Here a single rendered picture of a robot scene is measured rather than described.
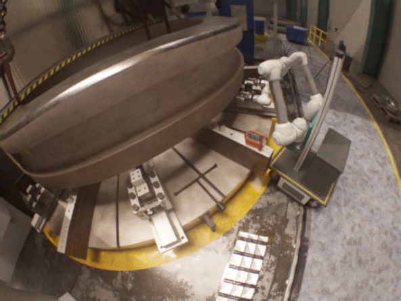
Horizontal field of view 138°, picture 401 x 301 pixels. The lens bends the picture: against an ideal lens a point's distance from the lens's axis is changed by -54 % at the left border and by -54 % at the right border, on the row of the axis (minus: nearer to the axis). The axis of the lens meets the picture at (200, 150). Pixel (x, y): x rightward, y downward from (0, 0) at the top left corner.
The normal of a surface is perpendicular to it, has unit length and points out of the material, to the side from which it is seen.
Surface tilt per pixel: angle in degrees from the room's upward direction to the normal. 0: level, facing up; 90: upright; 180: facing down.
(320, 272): 0
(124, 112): 90
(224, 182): 0
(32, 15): 90
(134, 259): 0
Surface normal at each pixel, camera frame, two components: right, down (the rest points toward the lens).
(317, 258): -0.13, -0.65
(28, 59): 0.94, 0.15
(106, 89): 0.49, 0.61
